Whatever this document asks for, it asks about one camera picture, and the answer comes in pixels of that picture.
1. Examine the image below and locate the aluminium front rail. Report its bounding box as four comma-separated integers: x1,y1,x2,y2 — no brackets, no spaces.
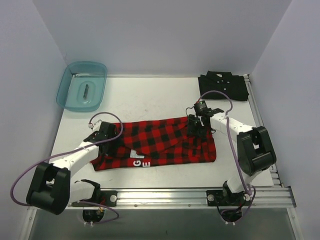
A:
72,186,297,209

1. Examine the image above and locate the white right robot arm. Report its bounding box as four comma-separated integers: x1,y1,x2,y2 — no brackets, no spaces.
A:
187,100,277,205

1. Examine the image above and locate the aluminium rail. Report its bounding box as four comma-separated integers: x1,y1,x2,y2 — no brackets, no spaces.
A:
243,74,284,188
72,186,297,209

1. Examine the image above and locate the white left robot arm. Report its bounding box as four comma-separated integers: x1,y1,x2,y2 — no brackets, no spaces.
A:
26,121,119,215

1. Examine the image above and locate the red black plaid shirt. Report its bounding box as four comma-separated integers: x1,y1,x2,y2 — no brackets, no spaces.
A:
91,116,217,172

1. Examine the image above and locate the aluminium right side rail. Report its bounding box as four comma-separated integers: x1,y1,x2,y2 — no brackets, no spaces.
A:
243,74,284,188

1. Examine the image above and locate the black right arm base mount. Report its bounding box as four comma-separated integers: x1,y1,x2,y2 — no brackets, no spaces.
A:
206,188,250,207

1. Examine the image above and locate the teal plastic basin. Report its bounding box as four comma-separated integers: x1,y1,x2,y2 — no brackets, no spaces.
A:
56,61,108,113

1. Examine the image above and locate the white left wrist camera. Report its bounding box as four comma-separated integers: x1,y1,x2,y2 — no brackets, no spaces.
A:
88,120,102,132

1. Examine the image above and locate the folded black button shirt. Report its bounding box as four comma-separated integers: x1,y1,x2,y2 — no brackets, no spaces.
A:
197,71,249,102

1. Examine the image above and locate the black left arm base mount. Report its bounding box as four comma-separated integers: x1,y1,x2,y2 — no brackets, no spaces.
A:
87,190,118,207

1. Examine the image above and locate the dark object in basin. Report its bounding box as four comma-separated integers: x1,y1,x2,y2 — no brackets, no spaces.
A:
83,84,89,100

